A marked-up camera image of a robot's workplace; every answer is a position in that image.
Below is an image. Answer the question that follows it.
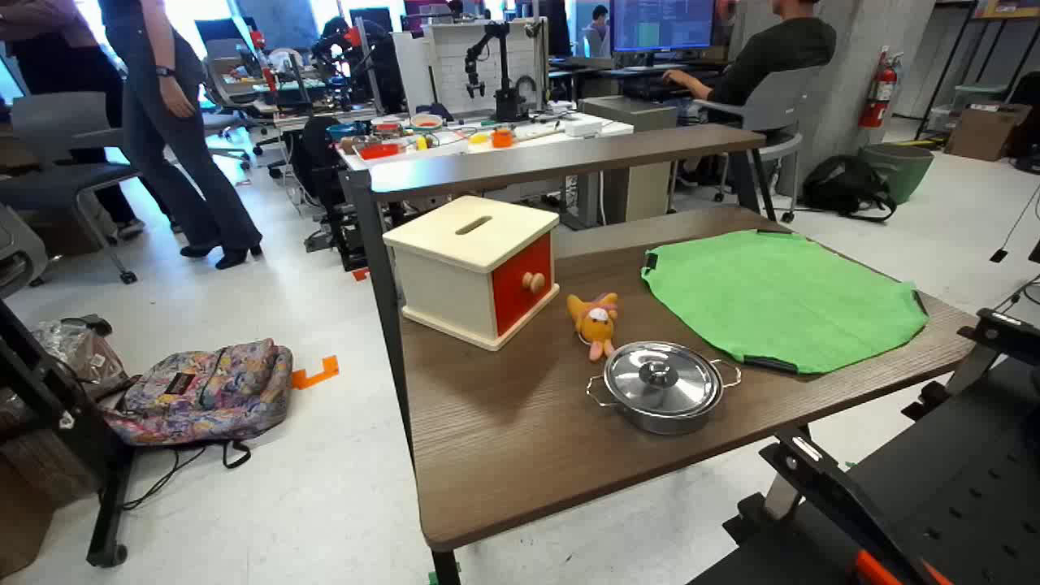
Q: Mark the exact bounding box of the orange plush teddy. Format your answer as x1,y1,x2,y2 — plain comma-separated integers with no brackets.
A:
567,290,623,363

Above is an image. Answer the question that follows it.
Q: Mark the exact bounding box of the wooden box with red drawer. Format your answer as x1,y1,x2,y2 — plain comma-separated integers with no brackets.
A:
380,192,567,354

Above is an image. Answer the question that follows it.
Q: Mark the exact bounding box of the brown wooden desk with shelf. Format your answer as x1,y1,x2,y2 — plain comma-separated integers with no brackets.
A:
338,120,977,585

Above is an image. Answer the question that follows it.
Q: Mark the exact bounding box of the white table with toys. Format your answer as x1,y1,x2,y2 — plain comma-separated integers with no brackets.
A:
336,108,636,171

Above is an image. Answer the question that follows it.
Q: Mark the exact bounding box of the steel cooking pot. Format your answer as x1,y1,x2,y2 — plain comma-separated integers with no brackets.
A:
586,360,748,438

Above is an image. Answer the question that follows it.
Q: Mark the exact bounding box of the white backdrop board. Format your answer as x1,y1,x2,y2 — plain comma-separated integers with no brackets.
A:
390,13,554,118

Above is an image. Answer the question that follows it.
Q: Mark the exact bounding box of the green cloth mat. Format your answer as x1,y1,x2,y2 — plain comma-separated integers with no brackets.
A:
636,229,932,381

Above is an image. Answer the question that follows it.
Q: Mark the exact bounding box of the computer monitor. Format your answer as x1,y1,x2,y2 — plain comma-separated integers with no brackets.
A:
610,0,719,57

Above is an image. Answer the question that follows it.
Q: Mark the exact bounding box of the grey office chair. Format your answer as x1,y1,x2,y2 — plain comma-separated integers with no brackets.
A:
697,63,812,224
0,91,142,286

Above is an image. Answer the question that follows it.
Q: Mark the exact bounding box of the floral backpack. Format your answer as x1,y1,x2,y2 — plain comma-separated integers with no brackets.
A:
102,337,297,471

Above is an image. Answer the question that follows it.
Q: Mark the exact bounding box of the black backpack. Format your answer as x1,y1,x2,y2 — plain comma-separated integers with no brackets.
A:
795,152,897,224

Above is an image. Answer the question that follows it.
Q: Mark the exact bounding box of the seated person in dark shirt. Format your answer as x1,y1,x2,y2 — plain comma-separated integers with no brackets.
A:
659,0,840,110

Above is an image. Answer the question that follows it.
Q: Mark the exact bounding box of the standing person in dark trousers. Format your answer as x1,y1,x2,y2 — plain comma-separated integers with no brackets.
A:
99,0,268,273

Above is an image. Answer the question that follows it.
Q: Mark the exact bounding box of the green bin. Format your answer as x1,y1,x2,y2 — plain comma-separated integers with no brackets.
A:
860,141,937,207

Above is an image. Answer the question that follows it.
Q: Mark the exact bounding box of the red fire extinguisher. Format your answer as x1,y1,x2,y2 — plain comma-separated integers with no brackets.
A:
858,44,903,133

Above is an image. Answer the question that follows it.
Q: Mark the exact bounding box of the clear plastic bag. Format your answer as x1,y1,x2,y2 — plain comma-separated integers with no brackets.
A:
35,316,132,400

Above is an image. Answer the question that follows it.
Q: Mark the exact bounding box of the cardboard box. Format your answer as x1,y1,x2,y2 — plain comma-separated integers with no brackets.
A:
946,102,1034,164

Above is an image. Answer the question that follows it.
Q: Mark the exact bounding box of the orange floor bracket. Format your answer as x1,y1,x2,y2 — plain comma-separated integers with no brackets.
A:
289,354,345,393

